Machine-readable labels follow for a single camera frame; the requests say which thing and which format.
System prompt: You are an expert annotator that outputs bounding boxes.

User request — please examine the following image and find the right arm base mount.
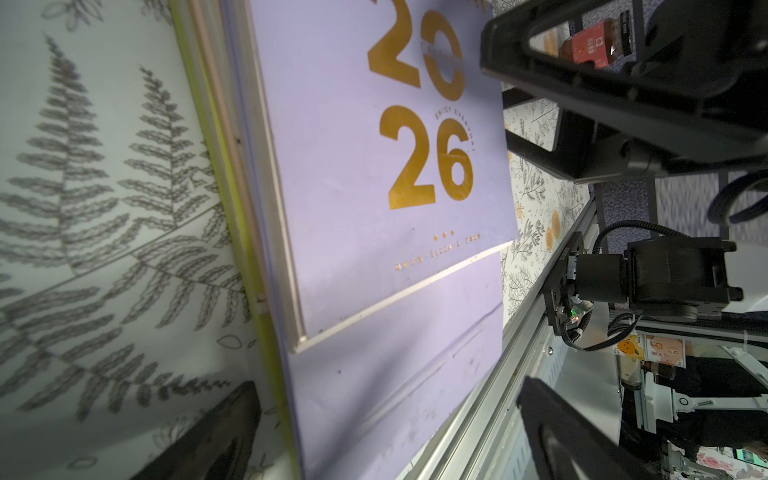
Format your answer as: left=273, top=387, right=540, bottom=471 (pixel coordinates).
left=542, top=232, right=594, bottom=342

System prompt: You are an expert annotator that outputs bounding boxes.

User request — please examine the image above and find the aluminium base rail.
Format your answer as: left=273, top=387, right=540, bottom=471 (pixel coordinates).
left=400, top=200, right=621, bottom=479

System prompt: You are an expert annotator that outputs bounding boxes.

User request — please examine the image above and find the purple 2026 calendar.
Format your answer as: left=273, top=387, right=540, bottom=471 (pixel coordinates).
left=220, top=1, right=518, bottom=479

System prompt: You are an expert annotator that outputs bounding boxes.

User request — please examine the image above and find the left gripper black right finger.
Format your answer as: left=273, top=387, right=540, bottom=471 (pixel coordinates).
left=517, top=377, right=653, bottom=480

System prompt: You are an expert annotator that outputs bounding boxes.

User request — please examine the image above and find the floral patterned table mat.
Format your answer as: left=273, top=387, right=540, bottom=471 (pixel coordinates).
left=1, top=1, right=589, bottom=479

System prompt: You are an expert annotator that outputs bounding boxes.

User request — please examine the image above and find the red jar black lid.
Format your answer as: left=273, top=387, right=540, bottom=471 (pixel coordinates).
left=558, top=10, right=634, bottom=69

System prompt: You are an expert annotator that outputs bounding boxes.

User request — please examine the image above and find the green 2026 desk calendar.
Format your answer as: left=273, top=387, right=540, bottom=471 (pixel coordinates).
left=170, top=1, right=301, bottom=479

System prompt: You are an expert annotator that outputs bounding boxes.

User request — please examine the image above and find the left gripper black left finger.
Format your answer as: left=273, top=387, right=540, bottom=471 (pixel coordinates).
left=134, top=381, right=261, bottom=480

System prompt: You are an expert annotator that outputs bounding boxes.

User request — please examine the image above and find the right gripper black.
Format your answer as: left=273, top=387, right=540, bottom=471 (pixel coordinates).
left=480, top=1, right=767, bottom=184

